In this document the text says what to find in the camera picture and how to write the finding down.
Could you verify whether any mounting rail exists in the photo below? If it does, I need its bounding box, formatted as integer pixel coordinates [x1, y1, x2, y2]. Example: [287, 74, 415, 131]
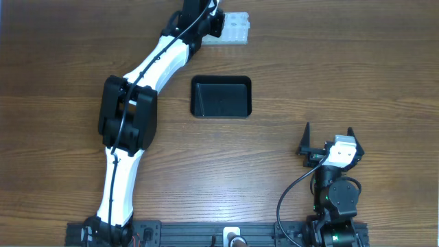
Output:
[64, 220, 370, 247]

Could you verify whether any black tray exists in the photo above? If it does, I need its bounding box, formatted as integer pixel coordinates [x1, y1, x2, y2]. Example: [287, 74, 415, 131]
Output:
[190, 75, 253, 119]

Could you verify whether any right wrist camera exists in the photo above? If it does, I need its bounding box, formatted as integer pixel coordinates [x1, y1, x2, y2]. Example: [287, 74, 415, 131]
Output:
[323, 134, 358, 169]

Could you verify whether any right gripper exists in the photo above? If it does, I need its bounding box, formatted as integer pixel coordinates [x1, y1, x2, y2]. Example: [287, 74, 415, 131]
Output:
[296, 122, 366, 168]

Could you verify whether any white test tube rack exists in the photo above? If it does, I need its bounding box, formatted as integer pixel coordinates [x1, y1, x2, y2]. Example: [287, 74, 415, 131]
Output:
[201, 12, 251, 46]

